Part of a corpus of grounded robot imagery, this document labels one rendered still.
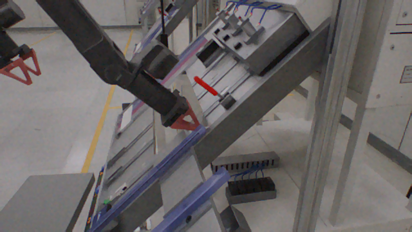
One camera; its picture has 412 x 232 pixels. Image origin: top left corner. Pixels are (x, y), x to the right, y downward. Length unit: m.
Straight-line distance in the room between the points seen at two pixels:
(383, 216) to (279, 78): 0.61
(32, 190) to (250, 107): 0.87
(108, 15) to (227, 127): 8.94
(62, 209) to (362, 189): 1.01
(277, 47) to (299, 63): 0.06
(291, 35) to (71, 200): 0.86
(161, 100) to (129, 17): 8.80
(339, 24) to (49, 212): 0.97
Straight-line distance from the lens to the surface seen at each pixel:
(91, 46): 0.56
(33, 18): 9.94
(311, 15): 0.61
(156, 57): 0.60
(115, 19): 9.43
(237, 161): 1.05
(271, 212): 0.93
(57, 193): 1.14
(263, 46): 0.60
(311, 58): 0.61
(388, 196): 1.14
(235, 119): 0.59
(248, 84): 0.64
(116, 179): 0.88
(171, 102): 0.63
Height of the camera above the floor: 1.26
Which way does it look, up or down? 26 degrees down
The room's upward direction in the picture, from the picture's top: straight up
